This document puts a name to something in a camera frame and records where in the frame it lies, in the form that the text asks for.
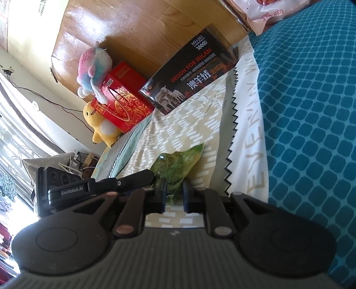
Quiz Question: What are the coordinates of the teal quilted blanket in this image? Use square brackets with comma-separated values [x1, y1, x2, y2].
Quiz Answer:
[247, 0, 356, 287]

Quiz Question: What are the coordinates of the red gift box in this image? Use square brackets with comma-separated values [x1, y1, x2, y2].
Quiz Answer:
[90, 61, 155, 134]

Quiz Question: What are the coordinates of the pastel plush unicorn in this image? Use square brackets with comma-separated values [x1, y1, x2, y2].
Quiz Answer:
[77, 41, 113, 105]

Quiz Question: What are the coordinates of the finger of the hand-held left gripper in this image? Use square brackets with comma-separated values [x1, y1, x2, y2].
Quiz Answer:
[93, 169, 157, 195]

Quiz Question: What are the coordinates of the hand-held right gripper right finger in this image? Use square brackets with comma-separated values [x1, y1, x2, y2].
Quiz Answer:
[182, 181, 276, 239]

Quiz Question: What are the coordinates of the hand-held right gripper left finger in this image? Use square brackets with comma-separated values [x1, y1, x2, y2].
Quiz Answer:
[73, 180, 168, 239]

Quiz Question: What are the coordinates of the black printed box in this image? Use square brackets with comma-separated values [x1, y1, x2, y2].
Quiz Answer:
[138, 23, 240, 116]

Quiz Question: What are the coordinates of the pink nut snack bag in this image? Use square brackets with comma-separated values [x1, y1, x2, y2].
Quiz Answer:
[222, 0, 293, 36]

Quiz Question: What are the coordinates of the yellow plush toy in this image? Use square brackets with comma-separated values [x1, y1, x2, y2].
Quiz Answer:
[83, 101, 123, 147]

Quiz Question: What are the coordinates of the black wall cable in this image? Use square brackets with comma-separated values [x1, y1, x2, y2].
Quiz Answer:
[0, 67, 95, 134]

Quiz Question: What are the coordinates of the patterned curtain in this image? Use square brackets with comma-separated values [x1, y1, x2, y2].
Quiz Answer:
[0, 74, 67, 203]

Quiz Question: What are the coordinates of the cluttered bedside table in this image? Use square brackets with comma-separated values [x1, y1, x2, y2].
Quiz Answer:
[22, 151, 101, 182]

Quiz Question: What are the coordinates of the wooden headboard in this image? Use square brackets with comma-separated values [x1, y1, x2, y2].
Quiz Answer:
[51, 0, 251, 84]

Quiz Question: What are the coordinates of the green snack bag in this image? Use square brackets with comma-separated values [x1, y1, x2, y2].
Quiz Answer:
[148, 142, 205, 207]

